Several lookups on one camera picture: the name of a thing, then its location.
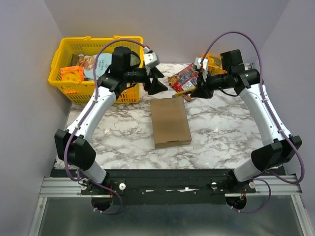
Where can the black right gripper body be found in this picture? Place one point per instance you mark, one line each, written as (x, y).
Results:
(204, 82)

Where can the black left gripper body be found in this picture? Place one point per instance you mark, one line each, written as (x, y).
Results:
(146, 84)

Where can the yellow utility knife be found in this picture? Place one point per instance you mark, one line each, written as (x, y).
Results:
(182, 93)

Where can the brown cardboard express box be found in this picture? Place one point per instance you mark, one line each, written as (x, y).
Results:
(170, 123)

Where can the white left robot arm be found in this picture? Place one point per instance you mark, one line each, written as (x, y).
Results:
(126, 69)

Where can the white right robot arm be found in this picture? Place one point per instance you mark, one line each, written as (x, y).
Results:
(279, 145)

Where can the orange snack box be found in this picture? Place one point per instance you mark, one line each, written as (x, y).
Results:
(72, 73)

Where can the red snack bag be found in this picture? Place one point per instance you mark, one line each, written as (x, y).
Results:
(184, 80)

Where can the green round melon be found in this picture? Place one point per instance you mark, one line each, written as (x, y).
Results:
(135, 60)

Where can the orange yellow snack bag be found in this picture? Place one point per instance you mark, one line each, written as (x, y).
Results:
(214, 65)

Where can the light blue chips bag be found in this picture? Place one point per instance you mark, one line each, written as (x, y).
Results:
(87, 62)

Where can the yellow plastic shopping basket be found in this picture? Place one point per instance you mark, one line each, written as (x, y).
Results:
(81, 92)

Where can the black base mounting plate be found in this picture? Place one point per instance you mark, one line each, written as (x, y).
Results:
(165, 187)

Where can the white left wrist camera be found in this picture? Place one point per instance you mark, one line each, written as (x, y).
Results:
(151, 59)

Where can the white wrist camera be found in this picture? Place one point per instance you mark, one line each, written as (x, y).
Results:
(151, 59)
(201, 65)

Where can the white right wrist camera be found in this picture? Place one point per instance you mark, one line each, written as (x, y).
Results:
(201, 65)

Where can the aluminium rail frame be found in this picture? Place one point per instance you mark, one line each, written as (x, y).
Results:
(223, 135)

